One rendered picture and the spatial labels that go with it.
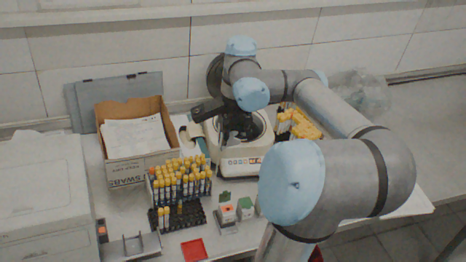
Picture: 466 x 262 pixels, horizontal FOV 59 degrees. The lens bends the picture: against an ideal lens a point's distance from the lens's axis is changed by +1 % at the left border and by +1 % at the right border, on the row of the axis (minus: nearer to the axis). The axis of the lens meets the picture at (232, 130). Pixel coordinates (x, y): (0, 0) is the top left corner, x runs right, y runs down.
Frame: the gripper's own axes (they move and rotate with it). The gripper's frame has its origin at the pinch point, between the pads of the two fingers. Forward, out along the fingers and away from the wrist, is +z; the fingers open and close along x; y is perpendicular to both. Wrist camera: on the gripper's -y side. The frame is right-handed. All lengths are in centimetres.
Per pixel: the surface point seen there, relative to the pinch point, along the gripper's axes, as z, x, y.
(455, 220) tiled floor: 113, 34, 165
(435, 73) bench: 24, 66, 125
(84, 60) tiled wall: -2, 42, -39
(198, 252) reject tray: 25.6, -18.3, -7.3
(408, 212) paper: 24, -13, 66
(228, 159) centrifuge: 20.1, 12.9, 7.2
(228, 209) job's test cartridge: 19.1, -8.9, 2.9
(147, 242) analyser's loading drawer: 21.8, -15.5, -22.0
